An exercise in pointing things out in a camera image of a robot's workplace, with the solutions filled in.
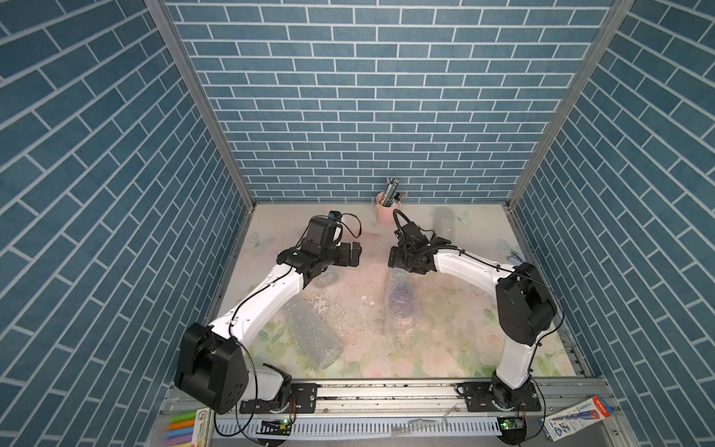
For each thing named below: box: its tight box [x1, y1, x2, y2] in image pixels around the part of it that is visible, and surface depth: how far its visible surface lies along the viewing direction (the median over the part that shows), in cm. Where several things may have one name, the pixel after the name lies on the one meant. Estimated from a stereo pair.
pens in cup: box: [376, 176, 408, 208], surface depth 110 cm
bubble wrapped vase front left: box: [285, 297, 344, 372], surface depth 80 cm
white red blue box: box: [539, 395, 616, 443], surface depth 72 cm
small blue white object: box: [507, 251, 526, 267], surface depth 104 cm
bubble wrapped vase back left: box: [312, 264, 342, 288], surface depth 94 cm
